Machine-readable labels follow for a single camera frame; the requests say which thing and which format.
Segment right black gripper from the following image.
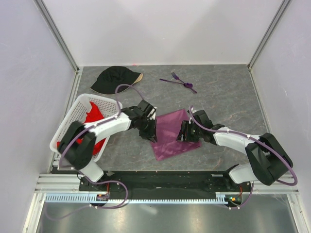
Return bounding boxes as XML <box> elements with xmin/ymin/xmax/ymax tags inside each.
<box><xmin>176</xmin><ymin>120</ymin><xmax>203</xmax><ymax>142</ymax></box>

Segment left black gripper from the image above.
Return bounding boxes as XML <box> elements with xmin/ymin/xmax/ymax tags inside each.
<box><xmin>138</xmin><ymin>117</ymin><xmax>156</xmax><ymax>142</ymax></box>

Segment purple cloth napkin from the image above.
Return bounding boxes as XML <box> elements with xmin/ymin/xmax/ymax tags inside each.
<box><xmin>151</xmin><ymin>109</ymin><xmax>202</xmax><ymax>161</ymax></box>

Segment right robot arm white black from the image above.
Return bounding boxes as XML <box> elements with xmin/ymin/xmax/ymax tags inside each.
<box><xmin>176</xmin><ymin>109</ymin><xmax>298</xmax><ymax>191</ymax></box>

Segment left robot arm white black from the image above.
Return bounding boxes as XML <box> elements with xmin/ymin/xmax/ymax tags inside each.
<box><xmin>57</xmin><ymin>100</ymin><xmax>157</xmax><ymax>191</ymax></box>

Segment purple spoon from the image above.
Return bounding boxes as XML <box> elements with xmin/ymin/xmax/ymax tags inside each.
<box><xmin>159</xmin><ymin>79</ymin><xmax>198</xmax><ymax>94</ymax></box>

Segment purple fork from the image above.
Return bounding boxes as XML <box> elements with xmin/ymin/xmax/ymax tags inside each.
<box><xmin>171</xmin><ymin>72</ymin><xmax>186</xmax><ymax>86</ymax></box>

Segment red cloth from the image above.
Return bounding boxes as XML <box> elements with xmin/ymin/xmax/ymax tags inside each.
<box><xmin>50</xmin><ymin>101</ymin><xmax>105</xmax><ymax>152</ymax></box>

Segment black bucket hat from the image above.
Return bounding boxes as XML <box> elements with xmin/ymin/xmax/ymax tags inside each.
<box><xmin>91</xmin><ymin>66</ymin><xmax>143</xmax><ymax>95</ymax></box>

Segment white plastic basket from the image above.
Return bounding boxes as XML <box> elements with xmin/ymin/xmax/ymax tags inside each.
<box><xmin>50</xmin><ymin>94</ymin><xmax>118</xmax><ymax>157</ymax></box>

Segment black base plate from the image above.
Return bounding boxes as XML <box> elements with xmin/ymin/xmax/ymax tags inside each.
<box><xmin>78</xmin><ymin>170</ymin><xmax>252</xmax><ymax>198</ymax></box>

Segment blue cable duct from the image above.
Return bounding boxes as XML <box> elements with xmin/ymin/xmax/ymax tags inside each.
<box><xmin>45</xmin><ymin>193</ymin><xmax>233</xmax><ymax>204</ymax></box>

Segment right aluminium frame post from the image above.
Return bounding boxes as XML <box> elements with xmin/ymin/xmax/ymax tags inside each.
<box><xmin>247</xmin><ymin>0</ymin><xmax>292</xmax><ymax>71</ymax></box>

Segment aluminium frame post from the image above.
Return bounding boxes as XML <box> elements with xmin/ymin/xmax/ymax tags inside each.
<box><xmin>34</xmin><ymin>0</ymin><xmax>79</xmax><ymax>73</ymax></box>
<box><xmin>247</xmin><ymin>0</ymin><xmax>292</xmax><ymax>71</ymax></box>

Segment left aluminium frame post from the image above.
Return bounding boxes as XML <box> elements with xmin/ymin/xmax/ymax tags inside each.
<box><xmin>34</xmin><ymin>0</ymin><xmax>79</xmax><ymax>73</ymax></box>

